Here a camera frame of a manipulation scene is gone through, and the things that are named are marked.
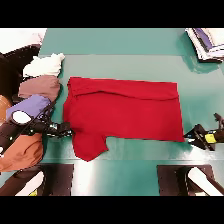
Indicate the mauve garment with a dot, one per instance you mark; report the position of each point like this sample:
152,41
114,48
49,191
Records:
40,86

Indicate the white folded garment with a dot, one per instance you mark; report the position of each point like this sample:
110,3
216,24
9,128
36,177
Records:
204,53

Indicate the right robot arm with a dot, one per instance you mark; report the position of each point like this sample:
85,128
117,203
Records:
203,180

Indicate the lavender garment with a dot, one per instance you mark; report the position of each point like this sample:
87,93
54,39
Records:
33,104

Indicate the black garment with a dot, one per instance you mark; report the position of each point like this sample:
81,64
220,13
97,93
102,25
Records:
10,73

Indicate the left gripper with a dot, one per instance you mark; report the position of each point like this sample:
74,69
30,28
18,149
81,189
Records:
59,129

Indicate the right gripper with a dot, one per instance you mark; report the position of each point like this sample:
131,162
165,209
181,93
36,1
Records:
201,136

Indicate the purple folded garment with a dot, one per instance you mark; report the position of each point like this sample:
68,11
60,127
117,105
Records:
202,37

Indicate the red T-shirt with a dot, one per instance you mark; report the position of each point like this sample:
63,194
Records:
123,113

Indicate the tan garment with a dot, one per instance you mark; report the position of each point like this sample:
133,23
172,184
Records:
4,108

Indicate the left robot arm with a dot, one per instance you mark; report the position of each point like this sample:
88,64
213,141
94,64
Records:
20,117

